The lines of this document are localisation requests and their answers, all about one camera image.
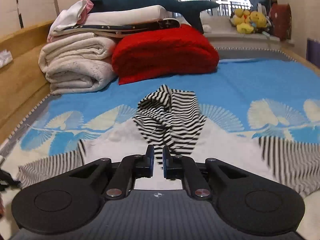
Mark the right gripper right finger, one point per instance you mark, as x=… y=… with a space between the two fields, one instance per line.
x=186 y=170

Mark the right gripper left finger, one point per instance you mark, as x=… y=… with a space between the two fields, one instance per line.
x=131 y=167

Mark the striped white hooded garment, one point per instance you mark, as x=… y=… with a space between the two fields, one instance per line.
x=174 y=118

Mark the pink white folded clothes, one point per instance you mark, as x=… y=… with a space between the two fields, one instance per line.
x=76 y=14

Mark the wooden bed headboard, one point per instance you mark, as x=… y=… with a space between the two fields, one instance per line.
x=22 y=83

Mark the cream folded blanket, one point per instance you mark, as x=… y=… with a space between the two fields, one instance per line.
x=79 y=63

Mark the red folded blanket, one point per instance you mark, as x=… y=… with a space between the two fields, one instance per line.
x=152 y=54

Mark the blue white patterned bedspread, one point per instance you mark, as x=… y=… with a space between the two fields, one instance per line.
x=254 y=93

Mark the crumpled plastic wrapper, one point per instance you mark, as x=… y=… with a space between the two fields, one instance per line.
x=5 y=58

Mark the white folded cloth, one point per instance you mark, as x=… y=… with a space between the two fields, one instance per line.
x=128 y=17

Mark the teal shark plush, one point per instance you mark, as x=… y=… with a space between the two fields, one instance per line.
x=190 y=10

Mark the yellow plush toys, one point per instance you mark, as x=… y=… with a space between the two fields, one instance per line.
x=249 y=22

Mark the purple box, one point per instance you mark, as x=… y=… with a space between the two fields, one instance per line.
x=313 y=52

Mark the dark red bag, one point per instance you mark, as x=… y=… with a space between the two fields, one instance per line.
x=281 y=18

